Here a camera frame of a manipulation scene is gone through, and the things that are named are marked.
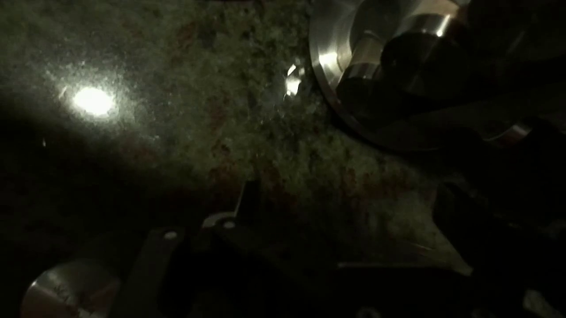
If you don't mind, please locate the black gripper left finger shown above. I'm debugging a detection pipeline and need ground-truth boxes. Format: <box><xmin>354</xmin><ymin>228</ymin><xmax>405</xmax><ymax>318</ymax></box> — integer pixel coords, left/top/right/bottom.
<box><xmin>235</xmin><ymin>180</ymin><xmax>260</xmax><ymax>224</ymax></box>

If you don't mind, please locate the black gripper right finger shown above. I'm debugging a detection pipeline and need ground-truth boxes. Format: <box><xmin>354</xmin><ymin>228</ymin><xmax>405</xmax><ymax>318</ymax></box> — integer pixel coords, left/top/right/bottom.
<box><xmin>433</xmin><ymin>184</ymin><xmax>506</xmax><ymax>272</ymax></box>

